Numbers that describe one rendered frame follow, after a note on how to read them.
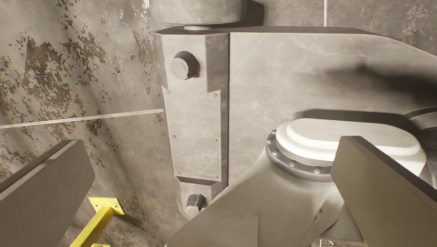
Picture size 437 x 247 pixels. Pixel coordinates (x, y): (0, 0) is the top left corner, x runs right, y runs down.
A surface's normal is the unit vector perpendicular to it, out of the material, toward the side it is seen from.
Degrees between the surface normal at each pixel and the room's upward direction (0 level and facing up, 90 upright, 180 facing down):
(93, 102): 0
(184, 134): 0
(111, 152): 0
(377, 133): 90
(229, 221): 115
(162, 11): 24
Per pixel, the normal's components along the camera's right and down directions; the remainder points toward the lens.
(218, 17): 0.43, 0.45
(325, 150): -0.01, -0.88
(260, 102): -0.19, 0.47
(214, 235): 0.07, -1.00
